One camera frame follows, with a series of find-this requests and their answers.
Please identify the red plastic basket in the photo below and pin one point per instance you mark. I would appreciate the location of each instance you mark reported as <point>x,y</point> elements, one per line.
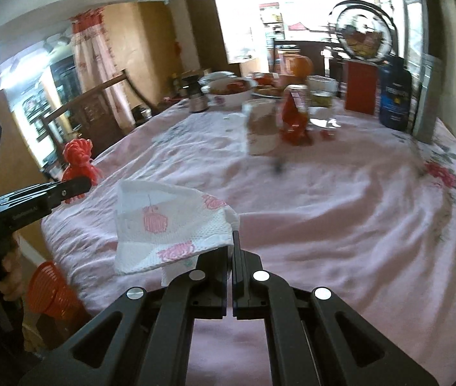
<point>51,293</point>

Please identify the red knot ornament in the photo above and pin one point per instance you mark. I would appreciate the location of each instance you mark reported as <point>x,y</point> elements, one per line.
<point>77,157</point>

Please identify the red tomatoes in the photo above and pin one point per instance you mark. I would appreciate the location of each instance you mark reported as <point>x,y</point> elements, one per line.
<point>238,86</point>

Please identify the white floral bowl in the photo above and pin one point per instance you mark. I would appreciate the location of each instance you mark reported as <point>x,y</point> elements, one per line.
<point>232,98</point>

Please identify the person's left hand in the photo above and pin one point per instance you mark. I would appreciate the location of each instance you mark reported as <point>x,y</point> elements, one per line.
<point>11,275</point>

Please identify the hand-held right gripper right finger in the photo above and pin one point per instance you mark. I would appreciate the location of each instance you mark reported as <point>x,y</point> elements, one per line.
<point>248,267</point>

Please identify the pink floral tablecloth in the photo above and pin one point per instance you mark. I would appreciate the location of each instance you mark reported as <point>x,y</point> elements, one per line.
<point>332,229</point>

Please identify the dark carved mirror frame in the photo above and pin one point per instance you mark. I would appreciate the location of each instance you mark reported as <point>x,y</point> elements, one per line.
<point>423,8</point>

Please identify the red box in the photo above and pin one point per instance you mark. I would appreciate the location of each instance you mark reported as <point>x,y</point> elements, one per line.
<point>361,88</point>

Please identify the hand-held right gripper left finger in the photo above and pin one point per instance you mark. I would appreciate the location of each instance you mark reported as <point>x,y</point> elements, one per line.
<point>212,267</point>

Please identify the wooden armchair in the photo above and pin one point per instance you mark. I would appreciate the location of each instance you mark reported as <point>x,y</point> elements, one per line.
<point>91,116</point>

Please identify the pink floral curtain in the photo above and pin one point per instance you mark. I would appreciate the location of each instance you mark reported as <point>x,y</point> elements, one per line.
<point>95,68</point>

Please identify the red snack packet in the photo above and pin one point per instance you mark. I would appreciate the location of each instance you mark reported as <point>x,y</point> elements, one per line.
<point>266,77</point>

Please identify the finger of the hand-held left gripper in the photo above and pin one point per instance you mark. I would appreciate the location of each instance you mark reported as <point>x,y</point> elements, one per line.
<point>63,191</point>

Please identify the glass jar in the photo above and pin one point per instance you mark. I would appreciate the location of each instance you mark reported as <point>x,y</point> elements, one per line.
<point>322,94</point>

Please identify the orange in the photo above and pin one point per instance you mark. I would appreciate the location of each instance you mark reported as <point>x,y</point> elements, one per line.
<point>302,66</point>

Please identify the tall brown cabinet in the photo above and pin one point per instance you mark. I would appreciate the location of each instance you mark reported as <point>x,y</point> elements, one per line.
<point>208,16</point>

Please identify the white plate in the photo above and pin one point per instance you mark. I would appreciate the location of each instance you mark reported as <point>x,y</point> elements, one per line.
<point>268,92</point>

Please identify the black and silver cup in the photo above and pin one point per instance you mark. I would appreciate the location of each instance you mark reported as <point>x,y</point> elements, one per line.
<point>196,96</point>

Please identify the white floral paper napkin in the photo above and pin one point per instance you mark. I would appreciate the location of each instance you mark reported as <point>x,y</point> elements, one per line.
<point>163,217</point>

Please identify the dark wooden chair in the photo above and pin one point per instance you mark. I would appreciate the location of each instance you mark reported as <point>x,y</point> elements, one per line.
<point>312,46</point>

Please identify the round framed basket decoration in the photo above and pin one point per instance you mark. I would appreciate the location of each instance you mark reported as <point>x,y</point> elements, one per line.
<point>362,32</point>

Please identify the steel bottle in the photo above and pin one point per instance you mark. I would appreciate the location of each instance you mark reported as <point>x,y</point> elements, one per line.
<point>427,100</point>

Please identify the dark blue supplement bottle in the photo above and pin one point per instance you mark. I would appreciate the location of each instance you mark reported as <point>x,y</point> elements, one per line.
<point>395,96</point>

